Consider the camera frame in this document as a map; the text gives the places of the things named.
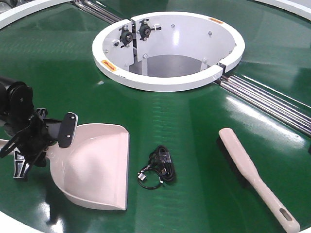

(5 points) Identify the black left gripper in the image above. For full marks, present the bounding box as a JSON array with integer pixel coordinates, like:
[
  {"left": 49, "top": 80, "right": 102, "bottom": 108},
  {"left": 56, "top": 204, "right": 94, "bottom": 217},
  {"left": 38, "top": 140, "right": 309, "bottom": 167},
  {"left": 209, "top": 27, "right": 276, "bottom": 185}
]
[{"left": 0, "top": 108, "right": 78, "bottom": 181}]

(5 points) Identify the pink plastic dustpan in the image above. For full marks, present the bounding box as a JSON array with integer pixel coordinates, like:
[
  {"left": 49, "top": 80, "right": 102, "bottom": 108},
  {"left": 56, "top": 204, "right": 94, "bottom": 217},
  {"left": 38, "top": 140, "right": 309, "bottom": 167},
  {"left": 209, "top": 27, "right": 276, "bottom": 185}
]
[{"left": 0, "top": 123, "right": 131, "bottom": 211}]

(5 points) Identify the black cable bundle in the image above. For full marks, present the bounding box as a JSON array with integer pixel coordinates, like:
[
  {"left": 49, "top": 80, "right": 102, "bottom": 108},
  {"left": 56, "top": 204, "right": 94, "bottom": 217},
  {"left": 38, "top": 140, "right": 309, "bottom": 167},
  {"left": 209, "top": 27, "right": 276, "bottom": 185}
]
[{"left": 137, "top": 145, "right": 176, "bottom": 190}]

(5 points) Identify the pink hand brush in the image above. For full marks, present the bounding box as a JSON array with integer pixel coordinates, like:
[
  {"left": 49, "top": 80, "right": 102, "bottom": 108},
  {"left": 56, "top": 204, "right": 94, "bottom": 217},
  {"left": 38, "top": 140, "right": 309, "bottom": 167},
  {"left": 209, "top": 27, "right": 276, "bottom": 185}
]
[{"left": 218, "top": 128, "right": 300, "bottom": 233}]

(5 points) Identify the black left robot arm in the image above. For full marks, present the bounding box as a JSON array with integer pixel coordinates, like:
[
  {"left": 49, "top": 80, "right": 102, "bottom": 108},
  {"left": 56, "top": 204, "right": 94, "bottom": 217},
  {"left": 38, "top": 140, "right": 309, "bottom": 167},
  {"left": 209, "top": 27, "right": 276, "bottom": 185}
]
[{"left": 0, "top": 77, "right": 78, "bottom": 180}]

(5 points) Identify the green conveyor belt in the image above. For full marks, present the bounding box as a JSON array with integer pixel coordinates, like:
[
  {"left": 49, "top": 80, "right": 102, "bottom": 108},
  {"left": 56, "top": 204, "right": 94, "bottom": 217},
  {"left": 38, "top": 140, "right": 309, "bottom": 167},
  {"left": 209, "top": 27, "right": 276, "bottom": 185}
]
[{"left": 0, "top": 3, "right": 311, "bottom": 233}]

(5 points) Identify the white outer conveyor rim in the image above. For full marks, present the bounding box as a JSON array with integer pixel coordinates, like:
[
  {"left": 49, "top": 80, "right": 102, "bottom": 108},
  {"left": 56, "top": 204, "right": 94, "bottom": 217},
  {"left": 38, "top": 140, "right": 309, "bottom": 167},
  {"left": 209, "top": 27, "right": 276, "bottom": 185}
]
[{"left": 0, "top": 0, "right": 311, "bottom": 29}]

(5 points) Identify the steel roller strip rear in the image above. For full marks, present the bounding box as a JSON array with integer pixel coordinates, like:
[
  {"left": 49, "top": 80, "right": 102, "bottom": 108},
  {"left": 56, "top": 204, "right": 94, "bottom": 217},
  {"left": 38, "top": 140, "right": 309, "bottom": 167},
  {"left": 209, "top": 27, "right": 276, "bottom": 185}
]
[{"left": 71, "top": 0, "right": 122, "bottom": 24}]

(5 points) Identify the steel roller strip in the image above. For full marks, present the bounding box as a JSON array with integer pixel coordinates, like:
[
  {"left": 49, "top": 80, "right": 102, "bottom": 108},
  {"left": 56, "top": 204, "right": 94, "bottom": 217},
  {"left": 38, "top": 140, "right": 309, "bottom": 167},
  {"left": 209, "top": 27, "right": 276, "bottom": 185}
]
[
  {"left": 215, "top": 75, "right": 311, "bottom": 136},
  {"left": 71, "top": 0, "right": 122, "bottom": 24}
]

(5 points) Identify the steel roller strip right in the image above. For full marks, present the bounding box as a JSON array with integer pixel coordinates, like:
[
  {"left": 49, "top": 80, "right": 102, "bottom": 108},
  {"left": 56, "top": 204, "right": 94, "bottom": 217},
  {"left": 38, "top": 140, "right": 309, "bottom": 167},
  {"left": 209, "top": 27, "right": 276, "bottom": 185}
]
[{"left": 215, "top": 75, "right": 311, "bottom": 136}]

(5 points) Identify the black left bearing mount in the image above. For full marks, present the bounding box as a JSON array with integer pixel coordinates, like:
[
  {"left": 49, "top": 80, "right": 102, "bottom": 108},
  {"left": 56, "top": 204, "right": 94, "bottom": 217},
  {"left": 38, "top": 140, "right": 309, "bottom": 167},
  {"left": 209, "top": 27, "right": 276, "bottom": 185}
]
[{"left": 119, "top": 25, "right": 133, "bottom": 48}]

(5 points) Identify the black bearing mount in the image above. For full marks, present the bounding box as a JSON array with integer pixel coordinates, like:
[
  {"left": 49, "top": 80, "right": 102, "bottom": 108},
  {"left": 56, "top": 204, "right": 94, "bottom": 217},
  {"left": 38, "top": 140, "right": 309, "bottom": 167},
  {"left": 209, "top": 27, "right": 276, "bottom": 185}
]
[
  {"left": 138, "top": 19, "right": 162, "bottom": 41},
  {"left": 119, "top": 25, "right": 133, "bottom": 48}
]

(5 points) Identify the white inner conveyor ring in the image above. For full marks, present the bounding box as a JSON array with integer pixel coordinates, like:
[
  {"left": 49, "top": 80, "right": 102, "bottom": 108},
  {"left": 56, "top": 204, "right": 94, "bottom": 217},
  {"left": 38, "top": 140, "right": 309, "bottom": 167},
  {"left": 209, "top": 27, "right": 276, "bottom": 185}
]
[{"left": 92, "top": 11, "right": 245, "bottom": 93}]

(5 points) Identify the black right bearing mount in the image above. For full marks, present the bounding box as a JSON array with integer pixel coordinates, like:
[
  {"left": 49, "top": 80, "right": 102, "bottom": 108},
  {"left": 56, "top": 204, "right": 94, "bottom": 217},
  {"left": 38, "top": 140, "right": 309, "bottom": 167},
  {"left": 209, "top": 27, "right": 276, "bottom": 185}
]
[{"left": 138, "top": 19, "right": 162, "bottom": 41}]

